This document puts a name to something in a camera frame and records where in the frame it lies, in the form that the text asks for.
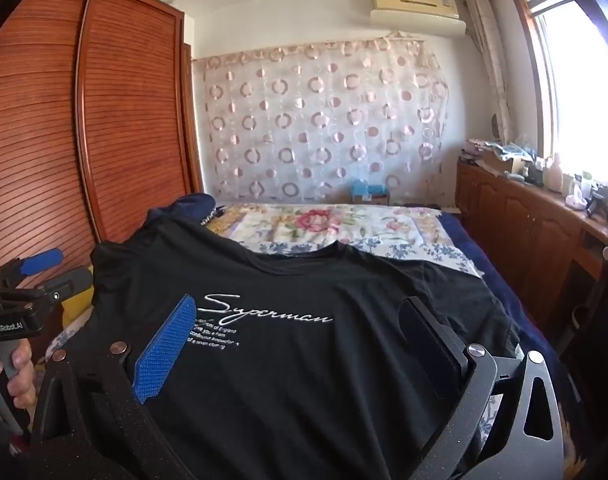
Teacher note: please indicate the navy folded blanket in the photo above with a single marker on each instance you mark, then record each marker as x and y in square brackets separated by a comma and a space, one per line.
[191, 207]

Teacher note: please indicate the navy bed sheet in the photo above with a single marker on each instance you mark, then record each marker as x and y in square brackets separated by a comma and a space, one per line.
[504, 280]

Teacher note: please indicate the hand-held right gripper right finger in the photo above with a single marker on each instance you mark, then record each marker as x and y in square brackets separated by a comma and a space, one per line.
[431, 342]

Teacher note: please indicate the white window curtain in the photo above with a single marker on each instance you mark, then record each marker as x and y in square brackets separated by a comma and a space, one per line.
[489, 60]

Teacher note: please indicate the wooden side cabinet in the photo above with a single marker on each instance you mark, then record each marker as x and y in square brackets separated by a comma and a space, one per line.
[524, 220]

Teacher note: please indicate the person's left hand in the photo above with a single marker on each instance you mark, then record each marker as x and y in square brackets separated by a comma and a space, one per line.
[21, 380]

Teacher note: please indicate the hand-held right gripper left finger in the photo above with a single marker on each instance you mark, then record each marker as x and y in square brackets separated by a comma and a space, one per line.
[162, 352]

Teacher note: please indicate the wooden slatted wardrobe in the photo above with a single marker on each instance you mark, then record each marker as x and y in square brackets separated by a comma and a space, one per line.
[43, 135]

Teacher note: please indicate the black printed t-shirt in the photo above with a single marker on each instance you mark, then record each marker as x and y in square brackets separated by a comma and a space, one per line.
[294, 385]

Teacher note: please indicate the wall air conditioner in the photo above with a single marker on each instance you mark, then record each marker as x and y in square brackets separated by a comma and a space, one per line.
[416, 12]

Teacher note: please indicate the blue box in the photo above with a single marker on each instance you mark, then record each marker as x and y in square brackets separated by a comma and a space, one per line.
[369, 191]

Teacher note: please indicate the clutter of bottles and boxes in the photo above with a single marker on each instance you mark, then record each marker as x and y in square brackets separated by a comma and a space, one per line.
[549, 170]

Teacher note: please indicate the window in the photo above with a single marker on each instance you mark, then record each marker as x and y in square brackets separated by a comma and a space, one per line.
[574, 70]

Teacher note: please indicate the circle-patterned sheer curtain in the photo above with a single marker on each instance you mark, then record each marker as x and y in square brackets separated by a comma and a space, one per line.
[309, 125]

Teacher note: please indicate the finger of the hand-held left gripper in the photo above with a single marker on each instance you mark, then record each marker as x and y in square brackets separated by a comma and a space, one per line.
[68, 286]
[41, 261]

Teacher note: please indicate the yellow cloth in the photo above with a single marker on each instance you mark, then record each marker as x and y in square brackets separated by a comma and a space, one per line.
[76, 310]

